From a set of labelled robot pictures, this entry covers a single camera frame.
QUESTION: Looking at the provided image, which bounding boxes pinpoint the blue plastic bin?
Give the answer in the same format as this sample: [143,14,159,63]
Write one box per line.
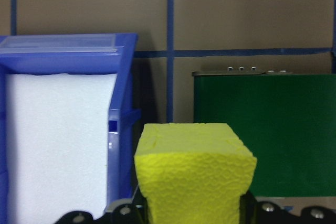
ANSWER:
[0,33,142,224]

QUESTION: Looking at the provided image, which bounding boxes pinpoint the green conveyor belt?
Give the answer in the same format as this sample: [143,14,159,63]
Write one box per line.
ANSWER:
[191,66,336,199]

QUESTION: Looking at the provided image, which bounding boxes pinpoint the yellow foam block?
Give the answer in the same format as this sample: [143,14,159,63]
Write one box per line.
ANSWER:
[133,122,258,224]

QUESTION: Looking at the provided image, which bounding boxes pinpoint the white foam sheet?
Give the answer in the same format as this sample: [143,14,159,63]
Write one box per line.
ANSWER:
[4,72,119,221]

